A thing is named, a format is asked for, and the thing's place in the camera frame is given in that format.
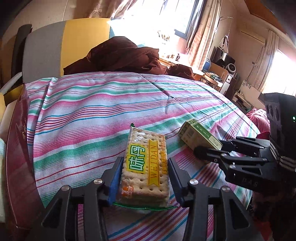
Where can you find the striped pink green tablecloth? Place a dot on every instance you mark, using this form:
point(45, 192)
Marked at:
point(78, 124)

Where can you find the cracker biscuit pack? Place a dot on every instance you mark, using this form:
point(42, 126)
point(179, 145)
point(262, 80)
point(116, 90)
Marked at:
point(144, 182)

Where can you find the dark red jacket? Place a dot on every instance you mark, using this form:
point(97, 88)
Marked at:
point(119, 54)

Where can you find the green white small box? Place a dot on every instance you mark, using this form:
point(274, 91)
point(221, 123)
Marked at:
point(194, 135)

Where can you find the black stereo speaker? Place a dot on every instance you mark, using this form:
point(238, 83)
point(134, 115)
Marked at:
point(223, 59)

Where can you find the wooden desk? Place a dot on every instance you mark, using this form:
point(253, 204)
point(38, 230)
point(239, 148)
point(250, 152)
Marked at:
point(182, 62)

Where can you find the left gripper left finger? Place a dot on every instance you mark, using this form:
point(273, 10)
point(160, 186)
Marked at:
point(60, 220)

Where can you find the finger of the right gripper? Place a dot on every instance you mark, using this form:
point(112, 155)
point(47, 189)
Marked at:
point(245, 145)

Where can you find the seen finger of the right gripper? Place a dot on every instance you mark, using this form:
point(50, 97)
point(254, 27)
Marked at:
point(244, 159)

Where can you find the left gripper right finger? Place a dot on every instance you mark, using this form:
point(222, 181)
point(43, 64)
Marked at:
point(231, 219)

